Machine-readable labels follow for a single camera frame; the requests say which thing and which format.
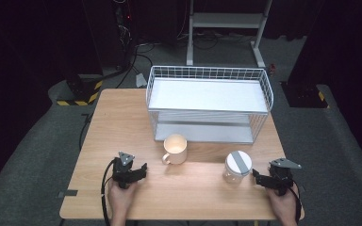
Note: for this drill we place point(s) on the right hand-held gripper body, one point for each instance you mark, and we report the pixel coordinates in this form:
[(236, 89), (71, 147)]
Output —
[(281, 179)]

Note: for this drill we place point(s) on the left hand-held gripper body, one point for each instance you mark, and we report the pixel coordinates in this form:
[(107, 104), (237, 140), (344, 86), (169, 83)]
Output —
[(123, 172)]

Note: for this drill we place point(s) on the clear jar with white lid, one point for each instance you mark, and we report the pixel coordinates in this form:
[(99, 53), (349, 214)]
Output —
[(237, 168)]

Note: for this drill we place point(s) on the cream ceramic mug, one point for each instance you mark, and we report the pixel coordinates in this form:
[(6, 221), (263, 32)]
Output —
[(175, 150)]

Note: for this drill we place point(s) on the person's left hand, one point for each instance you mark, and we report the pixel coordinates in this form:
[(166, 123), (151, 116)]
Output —
[(119, 197)]

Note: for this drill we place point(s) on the person's right hand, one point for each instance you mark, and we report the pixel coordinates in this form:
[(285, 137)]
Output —
[(283, 205)]

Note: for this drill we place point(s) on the black base with hazard stripes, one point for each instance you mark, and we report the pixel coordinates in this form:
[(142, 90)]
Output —
[(81, 91), (306, 95)]

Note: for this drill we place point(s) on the grey power adapter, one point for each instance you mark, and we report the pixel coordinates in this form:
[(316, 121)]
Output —
[(140, 80)]

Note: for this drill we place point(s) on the small red object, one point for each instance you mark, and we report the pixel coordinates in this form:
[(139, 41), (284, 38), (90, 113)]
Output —
[(272, 67)]

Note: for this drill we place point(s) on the white metal stand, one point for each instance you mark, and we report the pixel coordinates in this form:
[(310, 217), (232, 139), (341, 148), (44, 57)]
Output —
[(226, 20)]

